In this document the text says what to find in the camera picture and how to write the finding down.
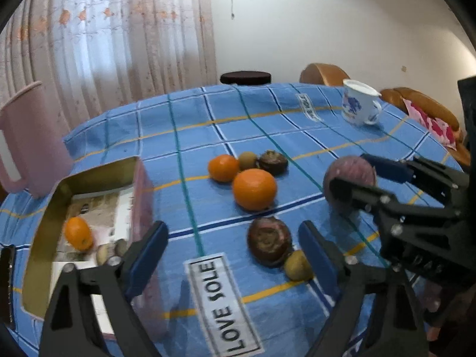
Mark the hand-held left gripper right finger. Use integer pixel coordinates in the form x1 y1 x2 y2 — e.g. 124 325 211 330
298 220 434 357

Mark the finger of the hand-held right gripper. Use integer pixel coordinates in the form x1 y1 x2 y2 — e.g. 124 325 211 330
329 178 462 239
360 154 470 209

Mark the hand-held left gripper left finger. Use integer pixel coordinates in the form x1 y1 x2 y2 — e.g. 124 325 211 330
40 220 170 357

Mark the yellowish kiwi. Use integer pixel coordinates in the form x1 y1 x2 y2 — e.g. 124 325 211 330
284 250 314 281

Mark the purple beetroot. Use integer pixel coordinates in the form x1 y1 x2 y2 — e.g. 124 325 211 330
323 155 378 216

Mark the maroon water chestnut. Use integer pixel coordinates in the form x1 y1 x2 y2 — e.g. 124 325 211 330
247 216 292 267

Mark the pink metal tin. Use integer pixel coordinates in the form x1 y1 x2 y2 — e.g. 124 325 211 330
22 156 168 343

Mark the brown water chestnut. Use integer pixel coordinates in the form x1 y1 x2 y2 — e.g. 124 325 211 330
258 150 289 175

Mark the large orange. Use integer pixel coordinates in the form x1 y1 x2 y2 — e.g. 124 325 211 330
232 168 278 211

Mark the green-brown kiwi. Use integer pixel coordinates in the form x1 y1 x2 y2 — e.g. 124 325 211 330
238 151 258 171

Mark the small orange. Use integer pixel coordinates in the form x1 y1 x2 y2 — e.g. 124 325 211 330
64 216 93 251
207 154 240 183

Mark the cut taro piece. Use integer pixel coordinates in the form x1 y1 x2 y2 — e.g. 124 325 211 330
96 239 129 265

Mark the pink patterned cloth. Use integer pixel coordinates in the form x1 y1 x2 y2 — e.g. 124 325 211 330
403 97 457 149

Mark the printed paper liner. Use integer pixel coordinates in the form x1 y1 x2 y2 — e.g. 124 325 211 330
56 190 134 335

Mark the white cup with blue print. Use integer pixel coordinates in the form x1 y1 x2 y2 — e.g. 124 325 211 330
341 79 382 127

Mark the black smartphone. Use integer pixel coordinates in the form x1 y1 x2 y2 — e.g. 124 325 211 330
0 245 16 330

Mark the dark round stool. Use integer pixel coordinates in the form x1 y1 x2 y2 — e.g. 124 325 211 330
220 71 272 85

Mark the pink plastic jug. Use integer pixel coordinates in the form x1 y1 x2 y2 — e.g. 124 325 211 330
0 81 75 198

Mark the sheer embroidered curtain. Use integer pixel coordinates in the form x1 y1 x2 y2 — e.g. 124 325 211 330
0 0 218 134

